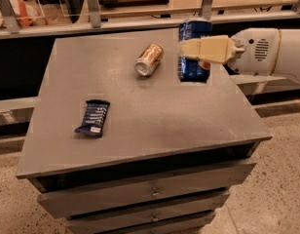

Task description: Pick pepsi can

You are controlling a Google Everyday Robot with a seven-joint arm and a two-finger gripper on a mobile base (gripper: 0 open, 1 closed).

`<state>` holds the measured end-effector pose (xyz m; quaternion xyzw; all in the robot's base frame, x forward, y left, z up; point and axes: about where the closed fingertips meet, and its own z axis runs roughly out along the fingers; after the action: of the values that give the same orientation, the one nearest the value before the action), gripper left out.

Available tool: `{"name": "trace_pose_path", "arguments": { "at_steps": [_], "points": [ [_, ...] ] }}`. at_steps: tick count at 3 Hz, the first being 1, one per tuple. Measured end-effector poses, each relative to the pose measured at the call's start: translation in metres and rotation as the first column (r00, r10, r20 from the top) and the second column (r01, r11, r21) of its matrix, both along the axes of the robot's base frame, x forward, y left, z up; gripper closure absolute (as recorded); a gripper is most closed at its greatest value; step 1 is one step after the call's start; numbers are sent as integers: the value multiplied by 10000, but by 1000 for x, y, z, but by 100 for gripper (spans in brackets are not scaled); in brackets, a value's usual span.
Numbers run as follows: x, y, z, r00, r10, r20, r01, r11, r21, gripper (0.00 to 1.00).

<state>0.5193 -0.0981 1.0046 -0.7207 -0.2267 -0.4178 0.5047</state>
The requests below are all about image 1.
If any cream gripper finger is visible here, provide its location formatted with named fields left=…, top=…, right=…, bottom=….
left=177, top=35, right=245, bottom=64

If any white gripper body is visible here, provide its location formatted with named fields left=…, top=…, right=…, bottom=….
left=227, top=28, right=281, bottom=76

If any blue pepsi can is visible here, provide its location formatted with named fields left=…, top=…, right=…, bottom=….
left=178, top=19, right=212, bottom=83

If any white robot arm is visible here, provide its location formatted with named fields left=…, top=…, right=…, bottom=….
left=178, top=28, right=300, bottom=85

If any gold soda can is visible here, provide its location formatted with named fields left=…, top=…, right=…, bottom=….
left=134, top=44, right=164, bottom=77

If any dark long bar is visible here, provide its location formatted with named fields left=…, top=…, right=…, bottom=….
left=98, top=0, right=169, bottom=8

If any dark blue snack bar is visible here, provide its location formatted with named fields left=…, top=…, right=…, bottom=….
left=75, top=99, right=110, bottom=137

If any grey drawer cabinet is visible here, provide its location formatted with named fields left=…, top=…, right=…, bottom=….
left=17, top=29, right=271, bottom=234

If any orange white bag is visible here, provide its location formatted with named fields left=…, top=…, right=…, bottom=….
left=0, top=0, right=48, bottom=27

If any grey metal railing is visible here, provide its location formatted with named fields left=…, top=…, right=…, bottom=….
left=0, top=0, right=300, bottom=39

